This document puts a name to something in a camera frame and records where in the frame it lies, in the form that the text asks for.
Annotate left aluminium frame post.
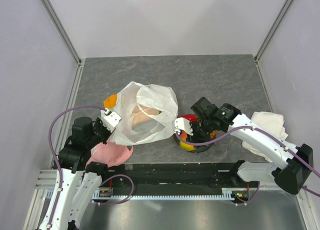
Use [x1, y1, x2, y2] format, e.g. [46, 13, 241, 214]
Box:
[40, 0, 82, 65]

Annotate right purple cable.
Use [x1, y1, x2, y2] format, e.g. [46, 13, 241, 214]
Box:
[176, 126, 320, 206]

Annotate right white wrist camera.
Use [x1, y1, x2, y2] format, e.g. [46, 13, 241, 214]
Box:
[173, 117, 194, 136]

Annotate orange cloth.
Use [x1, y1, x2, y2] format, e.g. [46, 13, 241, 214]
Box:
[103, 94, 117, 109]

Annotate white plastic bag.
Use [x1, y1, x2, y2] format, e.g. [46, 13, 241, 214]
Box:
[103, 81, 179, 146]

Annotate purple cable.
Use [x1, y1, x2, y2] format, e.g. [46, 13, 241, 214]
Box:
[176, 126, 320, 206]
[44, 104, 136, 230]

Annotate right aluminium frame post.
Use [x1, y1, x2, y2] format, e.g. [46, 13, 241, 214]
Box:
[254, 0, 295, 64]

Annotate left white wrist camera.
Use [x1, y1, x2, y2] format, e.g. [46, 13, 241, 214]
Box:
[100, 108, 122, 133]

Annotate blue ceramic plate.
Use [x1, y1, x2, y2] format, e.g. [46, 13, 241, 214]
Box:
[173, 135, 213, 153]

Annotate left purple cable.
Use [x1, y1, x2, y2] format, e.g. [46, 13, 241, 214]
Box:
[44, 104, 136, 230]

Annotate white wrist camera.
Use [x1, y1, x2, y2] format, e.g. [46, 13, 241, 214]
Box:
[173, 117, 194, 136]
[100, 108, 122, 133]

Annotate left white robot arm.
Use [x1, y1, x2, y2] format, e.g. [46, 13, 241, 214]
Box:
[38, 116, 111, 230]

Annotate pink cap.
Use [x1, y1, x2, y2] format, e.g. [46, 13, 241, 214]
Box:
[86, 142, 134, 167]

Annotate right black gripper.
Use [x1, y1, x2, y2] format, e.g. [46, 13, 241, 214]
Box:
[185, 117, 214, 148]

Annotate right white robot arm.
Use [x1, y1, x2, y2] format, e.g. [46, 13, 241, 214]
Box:
[190, 97, 315, 195]

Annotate slotted cable duct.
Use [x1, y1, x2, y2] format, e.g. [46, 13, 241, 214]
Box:
[91, 190, 235, 201]

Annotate fake fruit green leaves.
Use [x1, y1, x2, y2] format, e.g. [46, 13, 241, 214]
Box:
[210, 130, 217, 140]

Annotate aluminium frame post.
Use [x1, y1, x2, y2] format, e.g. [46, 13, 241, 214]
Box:
[254, 0, 295, 64]
[40, 0, 82, 65]

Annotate white folded towel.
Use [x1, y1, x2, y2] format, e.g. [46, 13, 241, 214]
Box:
[241, 111, 288, 162]

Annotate fake yellow green mango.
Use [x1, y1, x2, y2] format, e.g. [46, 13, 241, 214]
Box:
[179, 131, 196, 152]

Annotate fake red bell pepper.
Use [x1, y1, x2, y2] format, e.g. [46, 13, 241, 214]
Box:
[181, 114, 198, 122]

